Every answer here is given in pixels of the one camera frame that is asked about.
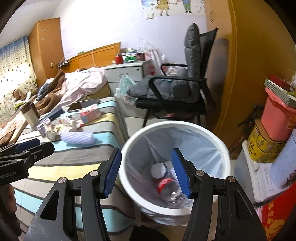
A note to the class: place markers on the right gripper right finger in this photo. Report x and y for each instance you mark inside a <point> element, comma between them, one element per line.
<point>236,218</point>

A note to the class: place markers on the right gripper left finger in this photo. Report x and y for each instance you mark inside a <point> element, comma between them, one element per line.
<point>56,217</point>

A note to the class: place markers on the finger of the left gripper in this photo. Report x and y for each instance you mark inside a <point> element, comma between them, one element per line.
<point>20,147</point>
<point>37,153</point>

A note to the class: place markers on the snack wrapper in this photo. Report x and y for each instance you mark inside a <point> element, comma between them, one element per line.
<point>52,129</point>

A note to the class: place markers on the clear plastic bottle red label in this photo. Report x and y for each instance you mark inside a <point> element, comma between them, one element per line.
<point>167,185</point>

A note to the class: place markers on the pink strawberry milk carton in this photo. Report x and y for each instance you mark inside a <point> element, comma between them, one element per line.
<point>90,114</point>

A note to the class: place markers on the white round trash bin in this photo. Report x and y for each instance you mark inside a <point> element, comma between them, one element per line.
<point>154,143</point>

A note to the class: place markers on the beige brown travel mug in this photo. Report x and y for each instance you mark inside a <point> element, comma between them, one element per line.
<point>30,113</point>

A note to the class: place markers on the white storage box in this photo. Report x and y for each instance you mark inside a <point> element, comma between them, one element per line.
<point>254,178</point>

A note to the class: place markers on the striped blanket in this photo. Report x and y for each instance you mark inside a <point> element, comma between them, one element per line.
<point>74,162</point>

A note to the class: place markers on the navy glasses case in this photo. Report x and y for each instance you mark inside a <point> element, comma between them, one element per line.
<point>55,113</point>

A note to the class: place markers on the brown fleece blanket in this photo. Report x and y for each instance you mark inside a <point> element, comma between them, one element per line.
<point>48,96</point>

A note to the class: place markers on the red gift box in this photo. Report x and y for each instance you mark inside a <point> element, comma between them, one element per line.
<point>276,213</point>

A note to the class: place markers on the white floral roll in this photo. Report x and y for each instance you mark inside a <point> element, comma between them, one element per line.
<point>282,171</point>

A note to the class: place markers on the black smartphone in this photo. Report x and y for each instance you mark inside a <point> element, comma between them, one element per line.
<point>83,104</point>

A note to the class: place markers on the yellow patterned tin box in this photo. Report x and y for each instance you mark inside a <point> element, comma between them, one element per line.
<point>261,147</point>

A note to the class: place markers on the dotted curtain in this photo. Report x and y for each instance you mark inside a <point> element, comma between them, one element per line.
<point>17,72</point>

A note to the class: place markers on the pink white duvet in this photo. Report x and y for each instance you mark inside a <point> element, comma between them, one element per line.
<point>81,83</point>

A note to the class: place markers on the green patterned plastic bag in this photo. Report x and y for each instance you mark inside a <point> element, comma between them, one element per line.
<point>125,83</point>

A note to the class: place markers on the pink plastic box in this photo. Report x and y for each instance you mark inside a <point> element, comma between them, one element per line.
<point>278,119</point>

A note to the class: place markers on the orange wooden wardrobe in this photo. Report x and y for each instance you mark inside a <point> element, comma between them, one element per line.
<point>46,49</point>

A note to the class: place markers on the black office chair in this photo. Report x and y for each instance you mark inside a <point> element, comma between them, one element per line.
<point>183,96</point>

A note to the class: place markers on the wooden headboard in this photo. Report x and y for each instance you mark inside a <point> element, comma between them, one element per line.
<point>99,57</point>

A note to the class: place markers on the white bedside cabinet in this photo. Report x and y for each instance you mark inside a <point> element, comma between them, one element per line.
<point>136,70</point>

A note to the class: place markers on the red cup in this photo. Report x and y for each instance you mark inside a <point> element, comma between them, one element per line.
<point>119,59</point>

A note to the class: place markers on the large wooden closet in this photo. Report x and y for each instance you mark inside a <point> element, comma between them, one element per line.
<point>251,43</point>

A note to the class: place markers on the cartoon wall sticker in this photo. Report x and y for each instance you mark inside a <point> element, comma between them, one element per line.
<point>168,8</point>

